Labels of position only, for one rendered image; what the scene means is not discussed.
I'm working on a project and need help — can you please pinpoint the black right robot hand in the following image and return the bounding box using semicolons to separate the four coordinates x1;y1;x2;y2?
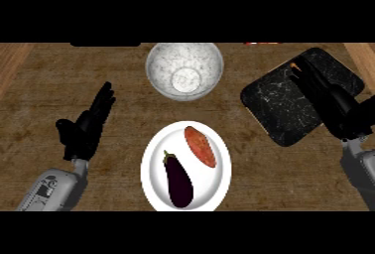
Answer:
286;62;375;141

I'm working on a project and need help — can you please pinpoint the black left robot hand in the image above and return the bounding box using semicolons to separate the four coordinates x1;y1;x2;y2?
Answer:
54;80;116;163

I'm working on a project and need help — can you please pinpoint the white oval plate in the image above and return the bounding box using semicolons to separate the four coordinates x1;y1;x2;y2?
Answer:
138;120;233;212

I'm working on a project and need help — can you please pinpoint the dark purple eggplant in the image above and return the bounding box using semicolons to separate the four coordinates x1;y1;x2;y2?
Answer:
160;150;194;209

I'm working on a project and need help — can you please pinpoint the white marble bowl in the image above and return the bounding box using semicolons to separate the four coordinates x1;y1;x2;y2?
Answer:
144;43;225;102

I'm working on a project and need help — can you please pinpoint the black marble cutting board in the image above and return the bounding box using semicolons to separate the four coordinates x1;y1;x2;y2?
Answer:
239;47;366;148

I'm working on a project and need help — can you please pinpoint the orange sweet potato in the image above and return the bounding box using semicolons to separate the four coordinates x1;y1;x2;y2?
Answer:
183;125;218;169

